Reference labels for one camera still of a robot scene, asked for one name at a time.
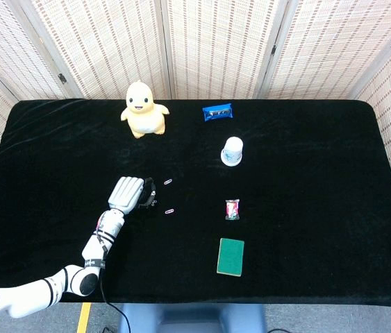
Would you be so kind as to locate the bamboo folding screen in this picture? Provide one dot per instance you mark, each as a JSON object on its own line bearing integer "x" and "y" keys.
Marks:
{"x": 216, "y": 45}

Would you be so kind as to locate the blue snack packet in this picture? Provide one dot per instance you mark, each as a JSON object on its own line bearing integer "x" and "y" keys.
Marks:
{"x": 217, "y": 113}

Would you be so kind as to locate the green yellow sponge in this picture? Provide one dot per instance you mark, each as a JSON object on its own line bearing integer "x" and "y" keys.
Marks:
{"x": 230, "y": 256}

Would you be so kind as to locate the clear plastic cup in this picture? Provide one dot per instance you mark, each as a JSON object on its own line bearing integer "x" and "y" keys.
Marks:
{"x": 232, "y": 152}

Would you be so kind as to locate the small red white snack packet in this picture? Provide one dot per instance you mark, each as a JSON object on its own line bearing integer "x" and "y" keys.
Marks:
{"x": 232, "y": 209}

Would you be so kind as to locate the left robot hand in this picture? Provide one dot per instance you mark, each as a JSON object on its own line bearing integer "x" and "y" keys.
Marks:
{"x": 127, "y": 194}

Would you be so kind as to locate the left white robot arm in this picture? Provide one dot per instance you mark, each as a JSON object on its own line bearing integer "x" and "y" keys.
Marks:
{"x": 94, "y": 249}

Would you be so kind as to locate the black velvet tablecloth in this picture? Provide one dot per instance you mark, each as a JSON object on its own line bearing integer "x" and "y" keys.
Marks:
{"x": 285, "y": 208}

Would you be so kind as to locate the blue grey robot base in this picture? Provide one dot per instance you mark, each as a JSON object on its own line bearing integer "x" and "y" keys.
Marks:
{"x": 191, "y": 319}

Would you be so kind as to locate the black screen hinge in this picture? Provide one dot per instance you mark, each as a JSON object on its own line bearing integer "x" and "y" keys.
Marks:
{"x": 62, "y": 78}
{"x": 273, "y": 49}

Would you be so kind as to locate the white magnetic bar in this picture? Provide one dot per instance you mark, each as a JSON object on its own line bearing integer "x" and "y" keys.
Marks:
{"x": 153, "y": 195}

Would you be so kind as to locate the yellow floor tape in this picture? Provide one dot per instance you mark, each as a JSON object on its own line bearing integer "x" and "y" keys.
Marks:
{"x": 84, "y": 317}

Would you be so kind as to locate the yellow duck plush toy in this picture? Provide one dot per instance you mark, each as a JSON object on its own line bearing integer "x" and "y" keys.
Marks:
{"x": 144, "y": 114}

